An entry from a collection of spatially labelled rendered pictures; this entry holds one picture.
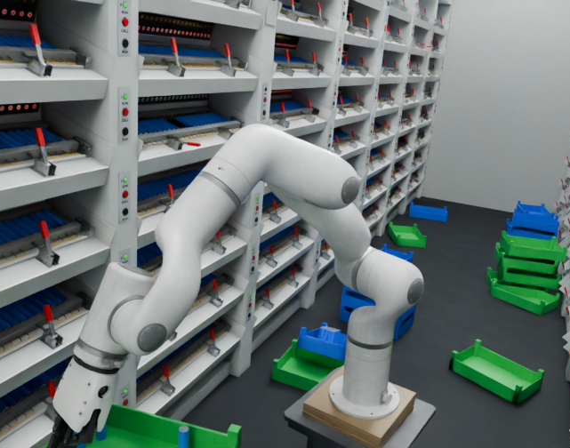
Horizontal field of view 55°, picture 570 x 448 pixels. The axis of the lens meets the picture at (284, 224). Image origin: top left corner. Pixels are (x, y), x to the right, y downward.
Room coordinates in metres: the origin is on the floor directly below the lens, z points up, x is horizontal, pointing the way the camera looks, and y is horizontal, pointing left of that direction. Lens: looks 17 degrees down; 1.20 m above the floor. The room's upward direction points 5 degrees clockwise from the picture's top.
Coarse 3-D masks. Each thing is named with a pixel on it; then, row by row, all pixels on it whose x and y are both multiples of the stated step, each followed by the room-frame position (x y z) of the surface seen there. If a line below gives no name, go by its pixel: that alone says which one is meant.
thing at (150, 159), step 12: (144, 108) 1.57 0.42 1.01; (156, 108) 1.62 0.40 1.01; (216, 108) 1.89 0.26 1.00; (228, 108) 1.87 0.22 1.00; (240, 120) 1.84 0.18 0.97; (252, 120) 1.84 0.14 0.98; (204, 144) 1.57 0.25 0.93; (216, 144) 1.61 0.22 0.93; (144, 156) 1.32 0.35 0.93; (156, 156) 1.35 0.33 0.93; (168, 156) 1.39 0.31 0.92; (180, 156) 1.45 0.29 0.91; (192, 156) 1.51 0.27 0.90; (204, 156) 1.57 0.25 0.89; (144, 168) 1.31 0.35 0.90; (156, 168) 1.36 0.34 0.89; (168, 168) 1.41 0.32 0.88
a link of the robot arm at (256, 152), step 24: (240, 144) 0.95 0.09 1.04; (264, 144) 0.96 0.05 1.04; (288, 144) 1.00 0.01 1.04; (312, 144) 1.03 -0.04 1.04; (216, 168) 0.92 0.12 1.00; (240, 168) 0.92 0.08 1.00; (264, 168) 0.96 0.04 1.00; (288, 168) 0.99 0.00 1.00; (312, 168) 0.99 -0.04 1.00; (336, 168) 1.00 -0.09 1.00; (240, 192) 0.92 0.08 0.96; (312, 192) 0.99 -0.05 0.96; (336, 192) 0.99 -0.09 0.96
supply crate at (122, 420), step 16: (112, 416) 0.89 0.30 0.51; (128, 416) 0.88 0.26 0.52; (144, 416) 0.87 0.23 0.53; (160, 416) 0.87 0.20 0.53; (112, 432) 0.87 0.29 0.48; (128, 432) 0.88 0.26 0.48; (144, 432) 0.87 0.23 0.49; (160, 432) 0.86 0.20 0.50; (176, 432) 0.86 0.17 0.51; (192, 432) 0.85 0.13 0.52; (208, 432) 0.84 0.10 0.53; (240, 432) 0.82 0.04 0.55
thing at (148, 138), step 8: (184, 128) 1.56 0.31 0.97; (192, 128) 1.59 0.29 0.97; (200, 128) 1.61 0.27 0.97; (208, 128) 1.65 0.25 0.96; (216, 128) 1.69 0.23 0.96; (232, 128) 1.79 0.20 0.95; (144, 136) 1.38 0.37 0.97; (152, 136) 1.40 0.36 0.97; (160, 136) 1.43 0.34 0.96; (176, 136) 1.50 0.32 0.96; (184, 136) 1.54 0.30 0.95; (160, 144) 1.41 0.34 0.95
